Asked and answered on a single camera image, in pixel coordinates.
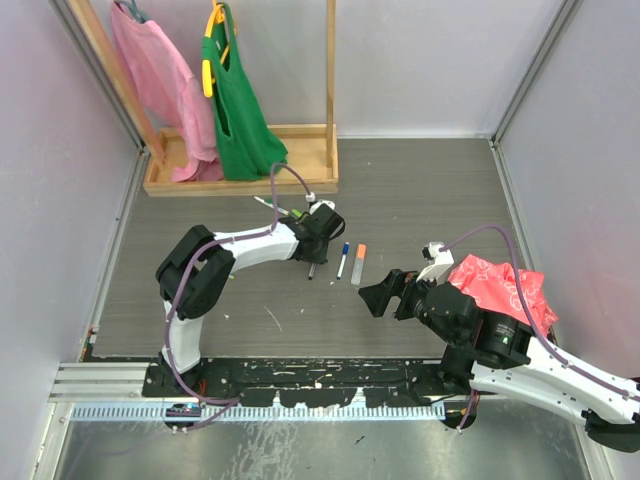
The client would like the white pen black tip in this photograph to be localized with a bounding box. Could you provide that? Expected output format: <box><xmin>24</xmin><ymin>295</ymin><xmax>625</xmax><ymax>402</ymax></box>
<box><xmin>336</xmin><ymin>253</ymin><xmax>348</xmax><ymax>280</ymax></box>

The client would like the wooden clothes rack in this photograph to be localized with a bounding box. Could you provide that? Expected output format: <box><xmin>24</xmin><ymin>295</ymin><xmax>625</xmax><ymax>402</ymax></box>
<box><xmin>69</xmin><ymin>1</ymin><xmax>339</xmax><ymax>197</ymax></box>

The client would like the green tank top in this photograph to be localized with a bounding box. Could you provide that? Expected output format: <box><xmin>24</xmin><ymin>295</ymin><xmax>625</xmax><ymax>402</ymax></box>
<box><xmin>209</xmin><ymin>2</ymin><xmax>288</xmax><ymax>182</ymax></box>

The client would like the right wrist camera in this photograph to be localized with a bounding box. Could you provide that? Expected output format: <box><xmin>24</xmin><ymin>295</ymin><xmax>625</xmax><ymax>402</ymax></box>
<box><xmin>417</xmin><ymin>242</ymin><xmax>454</xmax><ymax>281</ymax></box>

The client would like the red patterned cloth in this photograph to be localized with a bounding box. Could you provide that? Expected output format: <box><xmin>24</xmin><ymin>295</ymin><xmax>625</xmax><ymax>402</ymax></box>
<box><xmin>448</xmin><ymin>254</ymin><xmax>558</xmax><ymax>336</ymax></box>

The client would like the pink shirt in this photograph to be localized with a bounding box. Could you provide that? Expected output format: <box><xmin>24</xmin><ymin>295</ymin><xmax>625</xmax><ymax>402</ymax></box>
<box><xmin>110</xmin><ymin>1</ymin><xmax>224</xmax><ymax>182</ymax></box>

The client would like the blue grey hanger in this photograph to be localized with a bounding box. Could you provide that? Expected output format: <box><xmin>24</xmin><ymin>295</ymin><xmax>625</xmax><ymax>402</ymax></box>
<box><xmin>115</xmin><ymin>0</ymin><xmax>150</xmax><ymax>24</ymax></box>

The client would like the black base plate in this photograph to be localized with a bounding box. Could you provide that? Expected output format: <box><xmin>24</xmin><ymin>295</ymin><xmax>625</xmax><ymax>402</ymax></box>
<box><xmin>142</xmin><ymin>356</ymin><xmax>481</xmax><ymax>408</ymax></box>

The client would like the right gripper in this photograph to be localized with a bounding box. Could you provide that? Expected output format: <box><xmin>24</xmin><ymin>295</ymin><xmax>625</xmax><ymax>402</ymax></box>
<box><xmin>357</xmin><ymin>266</ymin><xmax>460</xmax><ymax>346</ymax></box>

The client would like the black white marker pen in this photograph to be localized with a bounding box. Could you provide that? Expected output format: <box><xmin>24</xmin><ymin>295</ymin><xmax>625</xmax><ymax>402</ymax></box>
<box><xmin>308</xmin><ymin>263</ymin><xmax>317</xmax><ymax>281</ymax></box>

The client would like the green white pen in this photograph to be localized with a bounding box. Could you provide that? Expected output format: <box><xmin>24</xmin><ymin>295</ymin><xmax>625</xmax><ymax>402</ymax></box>
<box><xmin>253</xmin><ymin>196</ymin><xmax>290</xmax><ymax>216</ymax></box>

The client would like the translucent highlighter body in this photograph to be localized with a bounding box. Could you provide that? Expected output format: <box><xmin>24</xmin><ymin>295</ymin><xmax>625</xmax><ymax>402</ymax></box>
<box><xmin>350</xmin><ymin>256</ymin><xmax>365</xmax><ymax>286</ymax></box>

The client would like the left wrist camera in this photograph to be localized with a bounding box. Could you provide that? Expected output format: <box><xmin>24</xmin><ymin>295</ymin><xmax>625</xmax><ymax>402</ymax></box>
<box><xmin>305</xmin><ymin>192</ymin><xmax>335</xmax><ymax>214</ymax></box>

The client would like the yellow hanger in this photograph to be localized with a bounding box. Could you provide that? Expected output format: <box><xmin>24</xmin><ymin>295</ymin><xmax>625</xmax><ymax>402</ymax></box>
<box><xmin>201</xmin><ymin>0</ymin><xmax>230</xmax><ymax>99</ymax></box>

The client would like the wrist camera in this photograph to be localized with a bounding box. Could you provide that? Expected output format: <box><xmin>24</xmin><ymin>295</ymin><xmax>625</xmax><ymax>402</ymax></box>
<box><xmin>305</xmin><ymin>192</ymin><xmax>335</xmax><ymax>214</ymax></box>
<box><xmin>417</xmin><ymin>242</ymin><xmax>454</xmax><ymax>281</ymax></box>

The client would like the grey slotted cable duct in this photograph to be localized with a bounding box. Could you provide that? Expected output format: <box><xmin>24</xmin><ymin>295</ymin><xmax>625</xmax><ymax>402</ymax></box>
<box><xmin>70</xmin><ymin>402</ymin><xmax>446</xmax><ymax>423</ymax></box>

